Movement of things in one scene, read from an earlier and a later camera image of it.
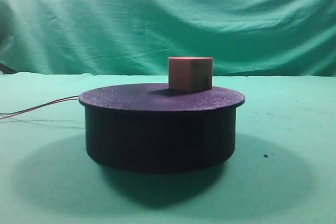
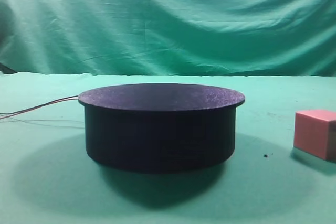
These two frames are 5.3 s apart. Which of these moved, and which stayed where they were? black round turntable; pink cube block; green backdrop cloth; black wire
Moved: pink cube block
Stayed: green backdrop cloth; black wire; black round turntable
